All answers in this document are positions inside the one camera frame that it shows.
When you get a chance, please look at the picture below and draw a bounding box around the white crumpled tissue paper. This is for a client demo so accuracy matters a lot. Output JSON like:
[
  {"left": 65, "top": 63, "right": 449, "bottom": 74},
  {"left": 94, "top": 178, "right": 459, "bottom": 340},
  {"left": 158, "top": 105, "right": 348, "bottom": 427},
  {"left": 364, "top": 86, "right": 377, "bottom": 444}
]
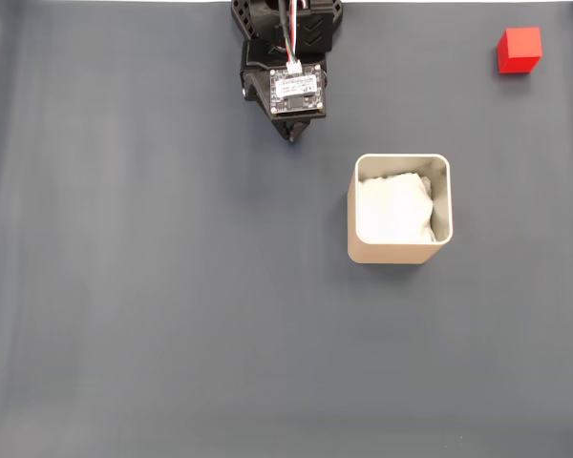
[{"left": 357, "top": 172, "right": 436, "bottom": 243}]

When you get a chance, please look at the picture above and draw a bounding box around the red white black cable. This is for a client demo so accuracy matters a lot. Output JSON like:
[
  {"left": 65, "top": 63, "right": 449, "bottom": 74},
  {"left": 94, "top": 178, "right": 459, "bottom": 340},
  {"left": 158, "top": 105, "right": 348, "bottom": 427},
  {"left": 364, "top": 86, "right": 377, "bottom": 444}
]
[{"left": 277, "top": 0, "right": 312, "bottom": 75}]

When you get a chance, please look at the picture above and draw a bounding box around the dark blue table mat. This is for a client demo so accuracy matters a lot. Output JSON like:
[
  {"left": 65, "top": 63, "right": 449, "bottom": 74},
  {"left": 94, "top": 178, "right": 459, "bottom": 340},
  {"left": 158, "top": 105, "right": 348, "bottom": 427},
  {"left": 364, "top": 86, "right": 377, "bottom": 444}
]
[{"left": 0, "top": 2, "right": 573, "bottom": 458}]

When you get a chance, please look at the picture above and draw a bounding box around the beige square metal box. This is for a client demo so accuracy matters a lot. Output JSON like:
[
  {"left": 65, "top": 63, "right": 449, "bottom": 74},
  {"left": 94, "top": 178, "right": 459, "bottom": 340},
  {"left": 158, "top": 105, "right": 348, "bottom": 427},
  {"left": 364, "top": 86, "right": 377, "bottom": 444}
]
[{"left": 347, "top": 153, "right": 455, "bottom": 265}]

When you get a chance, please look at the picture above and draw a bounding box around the red cube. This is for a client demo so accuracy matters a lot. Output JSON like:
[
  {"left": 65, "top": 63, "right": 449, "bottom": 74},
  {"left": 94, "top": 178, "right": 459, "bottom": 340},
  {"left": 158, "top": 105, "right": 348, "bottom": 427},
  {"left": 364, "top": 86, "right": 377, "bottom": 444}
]
[{"left": 497, "top": 27, "right": 543, "bottom": 75}]

